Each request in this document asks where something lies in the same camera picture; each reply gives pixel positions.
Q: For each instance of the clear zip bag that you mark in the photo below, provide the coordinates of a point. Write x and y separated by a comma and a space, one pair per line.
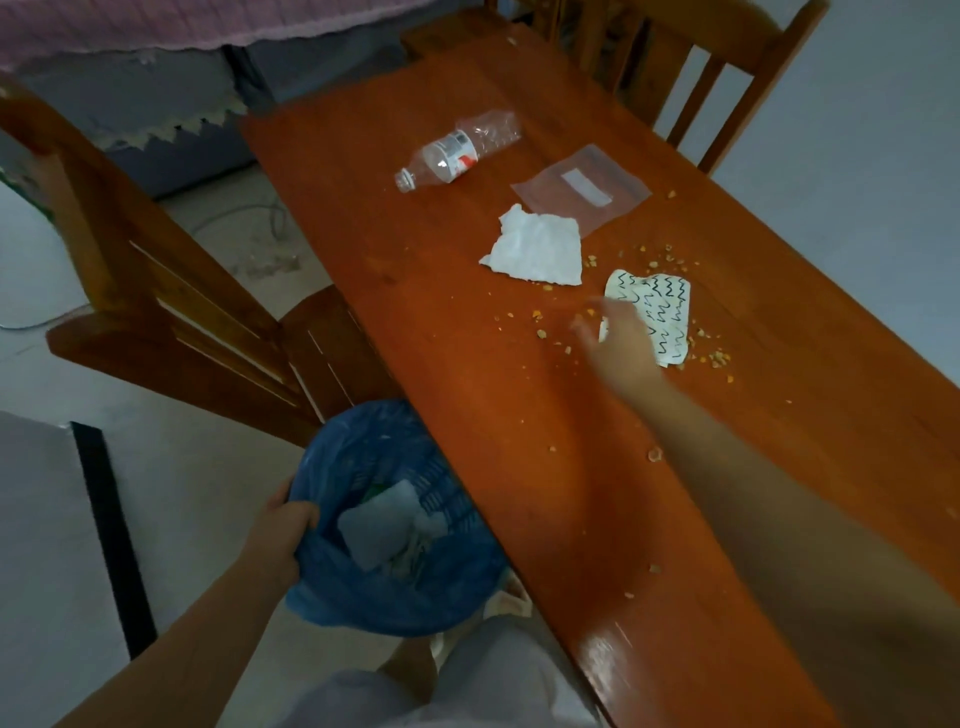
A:
547, 196

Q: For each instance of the person's right hand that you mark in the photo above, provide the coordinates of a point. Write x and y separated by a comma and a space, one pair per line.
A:
622, 349

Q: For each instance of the blue lined waste basket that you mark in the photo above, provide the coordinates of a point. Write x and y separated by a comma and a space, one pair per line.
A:
345, 592

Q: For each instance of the white shorts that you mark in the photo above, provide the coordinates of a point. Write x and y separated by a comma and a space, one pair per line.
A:
487, 675

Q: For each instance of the person's left forearm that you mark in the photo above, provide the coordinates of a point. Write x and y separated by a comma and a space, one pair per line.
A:
180, 660

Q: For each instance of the person's right forearm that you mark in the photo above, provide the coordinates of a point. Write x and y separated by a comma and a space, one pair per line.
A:
810, 562

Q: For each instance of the person's left leg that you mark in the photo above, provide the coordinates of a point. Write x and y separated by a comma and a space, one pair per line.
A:
409, 671

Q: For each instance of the food crumbs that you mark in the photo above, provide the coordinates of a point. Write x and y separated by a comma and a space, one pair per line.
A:
655, 454

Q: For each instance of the dark grey bed base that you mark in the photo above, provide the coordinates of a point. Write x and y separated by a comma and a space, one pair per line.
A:
195, 169

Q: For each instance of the white bear right slipper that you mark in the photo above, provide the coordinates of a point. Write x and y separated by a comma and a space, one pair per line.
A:
514, 600

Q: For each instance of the paper with black squiggles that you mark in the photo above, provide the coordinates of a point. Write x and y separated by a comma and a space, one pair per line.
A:
664, 315

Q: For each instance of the orange wooden table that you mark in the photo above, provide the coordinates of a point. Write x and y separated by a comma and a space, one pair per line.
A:
480, 390

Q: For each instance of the clear plastic bottle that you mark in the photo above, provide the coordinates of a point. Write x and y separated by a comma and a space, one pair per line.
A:
450, 154

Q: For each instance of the wooden slat-back chair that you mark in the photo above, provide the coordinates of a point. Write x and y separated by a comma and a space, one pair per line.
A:
187, 315
660, 75

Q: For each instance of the pink bedspread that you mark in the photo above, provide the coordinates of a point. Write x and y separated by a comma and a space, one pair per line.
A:
150, 26

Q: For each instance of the black baseboard strip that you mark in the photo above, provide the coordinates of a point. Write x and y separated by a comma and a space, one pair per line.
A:
112, 540

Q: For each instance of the person's left hand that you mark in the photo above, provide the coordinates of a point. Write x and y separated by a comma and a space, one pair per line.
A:
281, 540

